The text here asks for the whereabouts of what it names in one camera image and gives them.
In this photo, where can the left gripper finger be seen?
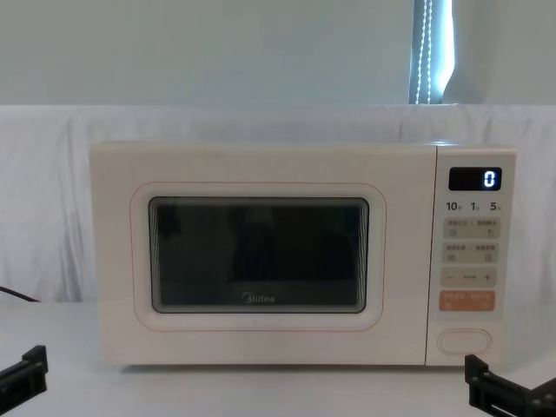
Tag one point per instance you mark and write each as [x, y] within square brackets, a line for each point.
[35, 367]

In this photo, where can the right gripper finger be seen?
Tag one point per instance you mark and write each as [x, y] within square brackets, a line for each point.
[482, 382]
[547, 404]

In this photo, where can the oven control panel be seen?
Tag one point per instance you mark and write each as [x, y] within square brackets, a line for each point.
[471, 260]

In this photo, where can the cream microwave oven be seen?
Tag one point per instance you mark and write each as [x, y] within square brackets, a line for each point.
[260, 165]

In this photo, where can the white curtain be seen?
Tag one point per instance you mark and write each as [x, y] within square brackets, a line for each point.
[174, 52]
[504, 43]

